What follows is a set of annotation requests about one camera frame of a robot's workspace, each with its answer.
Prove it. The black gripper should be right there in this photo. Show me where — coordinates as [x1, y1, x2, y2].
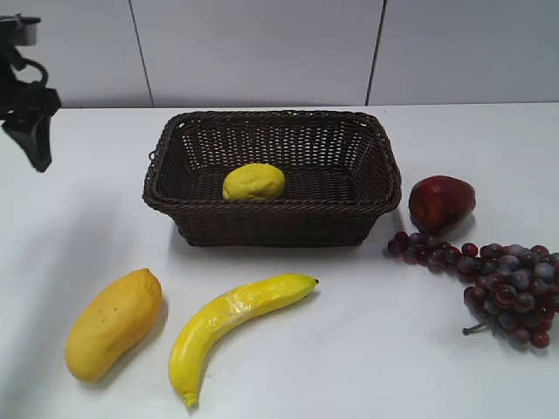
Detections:
[1, 41, 61, 173]

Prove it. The yellow lemon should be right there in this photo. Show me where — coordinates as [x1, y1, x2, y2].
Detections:
[222, 163, 286, 200]

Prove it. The dark woven basket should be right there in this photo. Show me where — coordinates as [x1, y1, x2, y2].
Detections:
[142, 110, 402, 247]

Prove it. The orange yellow mango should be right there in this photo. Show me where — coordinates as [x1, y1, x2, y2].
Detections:
[65, 268, 163, 382]

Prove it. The yellow banana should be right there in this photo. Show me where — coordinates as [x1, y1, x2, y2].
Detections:
[169, 273, 319, 409]

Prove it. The red apple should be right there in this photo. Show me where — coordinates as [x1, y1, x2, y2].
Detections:
[408, 175, 476, 235]

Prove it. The purple grape bunch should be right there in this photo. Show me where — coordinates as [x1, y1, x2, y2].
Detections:
[386, 231, 558, 350]

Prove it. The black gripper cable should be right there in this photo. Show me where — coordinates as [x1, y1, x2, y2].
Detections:
[11, 45, 49, 91]

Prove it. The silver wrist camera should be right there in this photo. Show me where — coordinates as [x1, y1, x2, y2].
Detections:
[1, 13, 42, 46]

